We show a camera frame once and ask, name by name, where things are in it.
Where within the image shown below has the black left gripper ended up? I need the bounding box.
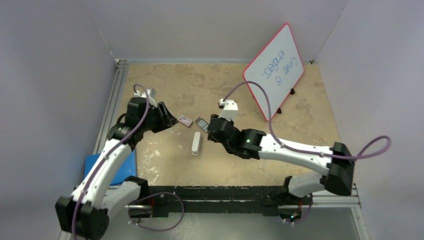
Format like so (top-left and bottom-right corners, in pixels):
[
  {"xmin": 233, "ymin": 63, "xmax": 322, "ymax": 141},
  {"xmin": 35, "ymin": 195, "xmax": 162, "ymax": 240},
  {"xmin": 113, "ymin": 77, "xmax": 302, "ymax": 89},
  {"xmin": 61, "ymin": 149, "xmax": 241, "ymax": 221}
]
[{"xmin": 140, "ymin": 102, "xmax": 178, "ymax": 133}]

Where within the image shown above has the red white staple box sleeve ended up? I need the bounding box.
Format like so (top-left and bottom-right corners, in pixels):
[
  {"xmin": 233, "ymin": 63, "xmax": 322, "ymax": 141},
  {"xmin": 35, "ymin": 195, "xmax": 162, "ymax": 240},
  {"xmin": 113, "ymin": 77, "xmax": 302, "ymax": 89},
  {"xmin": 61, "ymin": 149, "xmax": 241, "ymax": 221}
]
[{"xmin": 177, "ymin": 115, "xmax": 193, "ymax": 128}]

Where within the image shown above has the white stapler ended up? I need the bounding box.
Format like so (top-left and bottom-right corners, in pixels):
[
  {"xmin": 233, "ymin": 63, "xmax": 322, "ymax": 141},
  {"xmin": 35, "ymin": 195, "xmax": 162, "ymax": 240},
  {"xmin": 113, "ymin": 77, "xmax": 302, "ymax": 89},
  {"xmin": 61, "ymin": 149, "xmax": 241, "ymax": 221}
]
[{"xmin": 191, "ymin": 131, "xmax": 201, "ymax": 156}]

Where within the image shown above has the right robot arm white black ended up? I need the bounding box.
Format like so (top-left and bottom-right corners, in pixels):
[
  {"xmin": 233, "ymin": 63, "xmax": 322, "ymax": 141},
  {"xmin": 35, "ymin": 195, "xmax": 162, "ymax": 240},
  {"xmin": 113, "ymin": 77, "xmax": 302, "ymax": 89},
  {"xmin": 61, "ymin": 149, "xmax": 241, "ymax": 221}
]
[{"xmin": 207, "ymin": 114, "xmax": 355, "ymax": 204}]

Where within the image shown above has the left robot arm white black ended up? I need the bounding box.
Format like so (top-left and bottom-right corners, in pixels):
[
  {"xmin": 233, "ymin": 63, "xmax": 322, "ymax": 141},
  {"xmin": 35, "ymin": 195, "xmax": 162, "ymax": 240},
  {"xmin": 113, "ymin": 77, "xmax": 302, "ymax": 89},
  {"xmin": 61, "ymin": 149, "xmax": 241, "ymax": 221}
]
[{"xmin": 55, "ymin": 97, "xmax": 178, "ymax": 240}]

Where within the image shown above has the blue plastic board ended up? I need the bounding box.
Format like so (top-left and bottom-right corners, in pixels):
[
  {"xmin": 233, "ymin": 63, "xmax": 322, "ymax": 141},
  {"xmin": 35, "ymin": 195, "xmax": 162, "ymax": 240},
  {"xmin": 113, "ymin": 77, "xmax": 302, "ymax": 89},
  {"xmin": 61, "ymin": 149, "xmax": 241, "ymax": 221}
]
[{"xmin": 84, "ymin": 150, "xmax": 137, "ymax": 186}]

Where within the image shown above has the black whiteboard easel stand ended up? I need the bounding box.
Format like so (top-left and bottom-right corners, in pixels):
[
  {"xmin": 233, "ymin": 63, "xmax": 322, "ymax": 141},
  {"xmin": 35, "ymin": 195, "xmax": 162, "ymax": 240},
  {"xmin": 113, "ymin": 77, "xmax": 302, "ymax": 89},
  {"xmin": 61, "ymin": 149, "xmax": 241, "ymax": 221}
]
[{"xmin": 251, "ymin": 88, "xmax": 296, "ymax": 115}]

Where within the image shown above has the red framed whiteboard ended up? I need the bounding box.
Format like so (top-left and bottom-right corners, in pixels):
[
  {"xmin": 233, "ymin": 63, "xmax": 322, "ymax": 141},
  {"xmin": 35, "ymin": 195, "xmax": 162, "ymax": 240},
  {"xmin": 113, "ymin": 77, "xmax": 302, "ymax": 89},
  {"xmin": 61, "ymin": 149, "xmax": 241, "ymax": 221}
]
[{"xmin": 242, "ymin": 23, "xmax": 305, "ymax": 121}]

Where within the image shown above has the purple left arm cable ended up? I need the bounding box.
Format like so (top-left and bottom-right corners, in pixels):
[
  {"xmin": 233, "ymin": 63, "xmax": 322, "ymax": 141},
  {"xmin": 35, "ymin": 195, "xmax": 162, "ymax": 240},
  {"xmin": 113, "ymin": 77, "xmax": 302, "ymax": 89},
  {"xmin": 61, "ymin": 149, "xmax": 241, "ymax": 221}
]
[{"xmin": 71, "ymin": 84, "xmax": 185, "ymax": 240}]

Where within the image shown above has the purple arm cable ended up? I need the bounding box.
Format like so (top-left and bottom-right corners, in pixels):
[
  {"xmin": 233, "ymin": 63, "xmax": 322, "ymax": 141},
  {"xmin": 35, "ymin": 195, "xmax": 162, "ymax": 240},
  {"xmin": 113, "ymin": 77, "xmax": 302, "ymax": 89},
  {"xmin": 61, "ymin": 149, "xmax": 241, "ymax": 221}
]
[
  {"xmin": 222, "ymin": 80, "xmax": 392, "ymax": 226},
  {"xmin": 71, "ymin": 84, "xmax": 185, "ymax": 240}
]

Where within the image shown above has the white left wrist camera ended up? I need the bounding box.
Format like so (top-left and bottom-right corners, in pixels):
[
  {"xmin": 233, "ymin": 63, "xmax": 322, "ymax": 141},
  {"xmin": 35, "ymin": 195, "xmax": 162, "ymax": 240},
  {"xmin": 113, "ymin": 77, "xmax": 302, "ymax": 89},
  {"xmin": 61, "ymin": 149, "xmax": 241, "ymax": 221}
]
[{"xmin": 134, "ymin": 88, "xmax": 158, "ymax": 108}]

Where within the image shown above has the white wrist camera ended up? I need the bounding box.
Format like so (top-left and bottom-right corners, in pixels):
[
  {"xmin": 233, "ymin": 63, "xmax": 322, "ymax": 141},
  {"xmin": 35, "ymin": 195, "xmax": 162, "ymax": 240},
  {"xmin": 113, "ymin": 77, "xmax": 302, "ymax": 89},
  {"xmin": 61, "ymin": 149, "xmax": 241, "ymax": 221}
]
[
  {"xmin": 134, "ymin": 88, "xmax": 158, "ymax": 108},
  {"xmin": 218, "ymin": 98, "xmax": 238, "ymax": 122}
]

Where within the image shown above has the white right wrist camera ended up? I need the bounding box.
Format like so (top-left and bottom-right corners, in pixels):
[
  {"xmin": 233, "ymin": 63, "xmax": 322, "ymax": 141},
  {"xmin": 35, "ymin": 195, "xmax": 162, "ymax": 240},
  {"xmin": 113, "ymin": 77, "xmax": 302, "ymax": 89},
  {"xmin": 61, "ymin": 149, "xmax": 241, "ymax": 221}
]
[{"xmin": 218, "ymin": 98, "xmax": 238, "ymax": 122}]

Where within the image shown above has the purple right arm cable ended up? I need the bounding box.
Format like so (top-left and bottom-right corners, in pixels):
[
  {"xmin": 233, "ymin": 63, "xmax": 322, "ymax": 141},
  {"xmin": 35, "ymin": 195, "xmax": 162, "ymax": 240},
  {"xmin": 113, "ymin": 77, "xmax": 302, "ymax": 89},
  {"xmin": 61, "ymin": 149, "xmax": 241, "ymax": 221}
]
[{"xmin": 222, "ymin": 80, "xmax": 392, "ymax": 226}]

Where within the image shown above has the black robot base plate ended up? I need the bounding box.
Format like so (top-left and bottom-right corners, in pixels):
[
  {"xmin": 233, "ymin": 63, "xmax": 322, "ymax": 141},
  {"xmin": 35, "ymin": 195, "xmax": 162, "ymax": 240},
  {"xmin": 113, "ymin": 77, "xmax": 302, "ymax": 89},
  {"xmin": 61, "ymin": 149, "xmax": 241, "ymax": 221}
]
[{"xmin": 130, "ymin": 185, "xmax": 312, "ymax": 218}]

